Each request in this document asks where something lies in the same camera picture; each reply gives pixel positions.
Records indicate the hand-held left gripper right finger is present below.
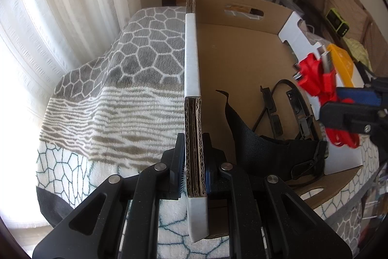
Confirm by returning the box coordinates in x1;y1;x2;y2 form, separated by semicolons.
202;133;354;259

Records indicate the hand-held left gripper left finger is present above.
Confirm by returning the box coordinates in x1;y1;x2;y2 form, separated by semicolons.
32;133;186;259

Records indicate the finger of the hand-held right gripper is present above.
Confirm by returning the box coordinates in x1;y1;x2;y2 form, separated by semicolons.
336;75;388;108
320;101;388;136

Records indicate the orange and white product box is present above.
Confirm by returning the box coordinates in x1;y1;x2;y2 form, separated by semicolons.
326;43;364;88

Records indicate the red cable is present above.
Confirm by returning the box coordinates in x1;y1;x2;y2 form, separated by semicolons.
295;43;361;149

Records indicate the black strap with buckles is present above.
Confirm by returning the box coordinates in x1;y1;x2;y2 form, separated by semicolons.
216;90;328;185

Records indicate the white cardboard box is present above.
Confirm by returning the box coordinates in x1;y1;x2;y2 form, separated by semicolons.
183;0;364;243

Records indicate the yellow plaid cloth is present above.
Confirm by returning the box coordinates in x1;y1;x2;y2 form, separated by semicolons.
348;37;371;66

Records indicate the green and black device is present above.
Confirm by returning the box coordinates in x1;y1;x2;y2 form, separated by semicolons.
326;8;349;36

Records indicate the grey patterned blanket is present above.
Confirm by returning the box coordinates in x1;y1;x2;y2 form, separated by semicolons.
35;6;383;259

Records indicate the white curtain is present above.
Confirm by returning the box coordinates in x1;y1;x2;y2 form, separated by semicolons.
0;0;162;229

